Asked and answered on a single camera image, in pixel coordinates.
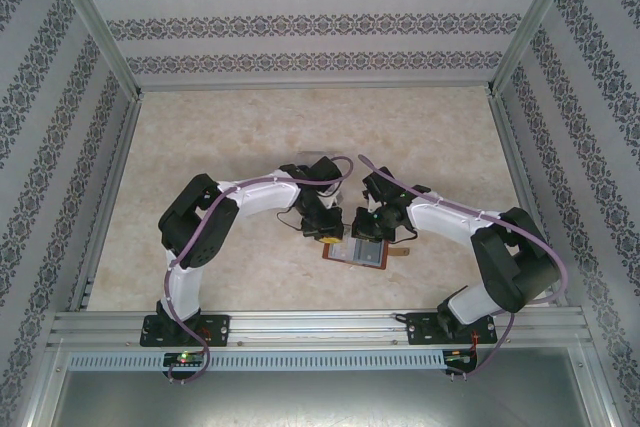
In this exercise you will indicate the clear acrylic card box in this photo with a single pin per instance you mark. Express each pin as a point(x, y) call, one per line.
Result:
point(312, 153)

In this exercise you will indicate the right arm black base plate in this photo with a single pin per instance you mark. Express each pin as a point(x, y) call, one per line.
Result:
point(420, 329)

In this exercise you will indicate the grey blue card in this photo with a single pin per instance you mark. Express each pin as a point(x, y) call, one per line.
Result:
point(367, 253)

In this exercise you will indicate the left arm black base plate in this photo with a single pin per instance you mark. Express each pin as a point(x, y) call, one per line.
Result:
point(220, 329)

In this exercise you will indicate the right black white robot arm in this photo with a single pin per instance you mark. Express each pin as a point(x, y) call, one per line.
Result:
point(515, 267)

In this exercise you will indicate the aluminium mounting rail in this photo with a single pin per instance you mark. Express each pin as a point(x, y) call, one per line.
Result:
point(310, 329)

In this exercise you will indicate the aluminium side rail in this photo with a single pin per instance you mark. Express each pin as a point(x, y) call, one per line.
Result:
point(107, 172)
point(525, 172)

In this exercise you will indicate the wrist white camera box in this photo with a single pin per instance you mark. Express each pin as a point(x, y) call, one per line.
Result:
point(332, 203)
point(368, 204)

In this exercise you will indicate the aluminium frame post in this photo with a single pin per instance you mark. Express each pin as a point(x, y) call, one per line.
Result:
point(95, 22)
point(535, 22)

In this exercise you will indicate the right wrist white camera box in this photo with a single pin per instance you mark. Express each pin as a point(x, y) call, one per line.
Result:
point(368, 204)

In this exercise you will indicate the grey metal panel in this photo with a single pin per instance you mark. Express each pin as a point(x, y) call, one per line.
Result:
point(320, 399)

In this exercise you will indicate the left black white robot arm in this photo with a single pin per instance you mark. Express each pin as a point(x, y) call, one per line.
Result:
point(200, 242)

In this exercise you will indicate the brown leather card holder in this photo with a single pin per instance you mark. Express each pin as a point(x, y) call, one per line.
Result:
point(340, 252)

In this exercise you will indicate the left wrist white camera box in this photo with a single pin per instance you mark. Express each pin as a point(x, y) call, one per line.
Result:
point(332, 203)

